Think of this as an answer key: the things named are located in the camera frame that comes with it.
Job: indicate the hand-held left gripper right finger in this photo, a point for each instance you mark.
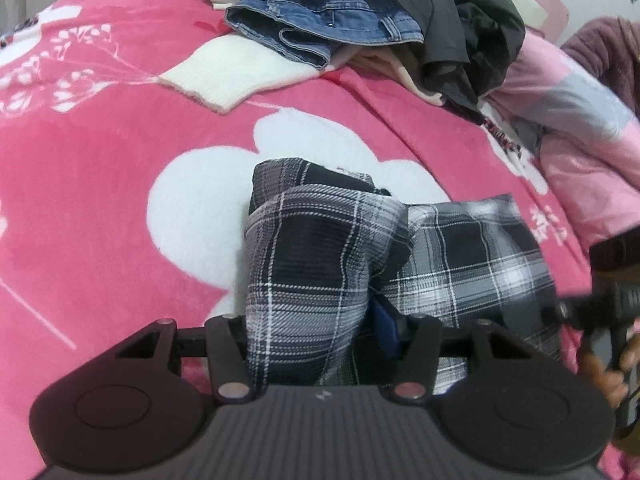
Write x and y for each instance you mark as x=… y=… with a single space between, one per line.
x=387 y=332

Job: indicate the dark grey garment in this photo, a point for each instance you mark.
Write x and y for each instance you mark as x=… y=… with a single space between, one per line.
x=450 y=25

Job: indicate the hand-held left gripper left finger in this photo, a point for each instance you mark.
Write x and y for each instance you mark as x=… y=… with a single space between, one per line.
x=225 y=345

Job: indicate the pink white headboard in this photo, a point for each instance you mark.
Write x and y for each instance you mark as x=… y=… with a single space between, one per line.
x=545 y=10

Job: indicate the person's right hand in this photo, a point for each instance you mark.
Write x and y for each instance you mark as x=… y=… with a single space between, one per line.
x=612 y=385

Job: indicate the pink floral printed blanket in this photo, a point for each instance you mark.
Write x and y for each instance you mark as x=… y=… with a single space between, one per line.
x=100 y=160

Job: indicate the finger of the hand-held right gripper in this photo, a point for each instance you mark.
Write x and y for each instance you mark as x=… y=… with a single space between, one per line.
x=575 y=312

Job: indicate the blue denim jeans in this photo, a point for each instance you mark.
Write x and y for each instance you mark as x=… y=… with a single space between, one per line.
x=325 y=15

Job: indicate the white knit sweater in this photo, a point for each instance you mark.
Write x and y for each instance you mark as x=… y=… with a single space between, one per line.
x=225 y=70

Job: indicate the peach garment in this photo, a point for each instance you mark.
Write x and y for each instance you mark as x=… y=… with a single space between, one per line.
x=400 y=75

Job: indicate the black white plaid shirt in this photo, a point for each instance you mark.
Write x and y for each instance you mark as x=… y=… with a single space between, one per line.
x=310 y=260

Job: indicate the light pink quilt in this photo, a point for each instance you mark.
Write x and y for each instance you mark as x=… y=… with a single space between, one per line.
x=575 y=110

